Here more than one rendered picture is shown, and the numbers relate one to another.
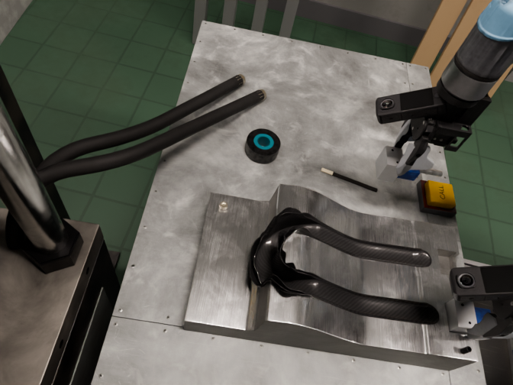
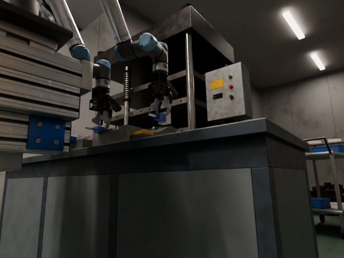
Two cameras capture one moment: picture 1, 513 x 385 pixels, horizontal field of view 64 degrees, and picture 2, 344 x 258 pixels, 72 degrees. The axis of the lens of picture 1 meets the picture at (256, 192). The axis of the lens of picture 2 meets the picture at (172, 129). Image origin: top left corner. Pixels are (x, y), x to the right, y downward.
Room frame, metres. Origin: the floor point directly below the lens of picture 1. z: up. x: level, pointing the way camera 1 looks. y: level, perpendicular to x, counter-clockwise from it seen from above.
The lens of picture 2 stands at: (1.39, -1.01, 0.65)
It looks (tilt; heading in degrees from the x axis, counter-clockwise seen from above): 12 degrees up; 134
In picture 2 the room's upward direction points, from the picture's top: 1 degrees counter-clockwise
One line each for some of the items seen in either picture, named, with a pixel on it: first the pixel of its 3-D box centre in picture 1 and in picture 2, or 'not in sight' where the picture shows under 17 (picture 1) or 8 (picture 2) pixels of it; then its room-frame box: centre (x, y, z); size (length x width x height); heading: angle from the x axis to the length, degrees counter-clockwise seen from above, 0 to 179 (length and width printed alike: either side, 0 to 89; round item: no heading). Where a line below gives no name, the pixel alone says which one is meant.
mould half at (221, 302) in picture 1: (331, 270); (144, 138); (0.35, -0.18, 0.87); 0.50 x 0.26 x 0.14; 97
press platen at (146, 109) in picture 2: not in sight; (166, 118); (-0.36, 0.68, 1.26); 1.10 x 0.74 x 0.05; 7
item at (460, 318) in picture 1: (482, 322); (97, 129); (0.32, -0.45, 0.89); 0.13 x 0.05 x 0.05; 97
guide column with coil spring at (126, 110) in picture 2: not in sight; (126, 130); (-0.48, 0.27, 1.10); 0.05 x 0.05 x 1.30
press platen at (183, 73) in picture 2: not in sight; (166, 96); (-0.36, 0.69, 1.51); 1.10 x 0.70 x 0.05; 7
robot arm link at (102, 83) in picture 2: not in sight; (103, 85); (0.32, -0.43, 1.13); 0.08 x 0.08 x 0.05
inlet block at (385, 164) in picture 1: (411, 168); (157, 116); (0.59, -0.29, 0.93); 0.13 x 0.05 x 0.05; 97
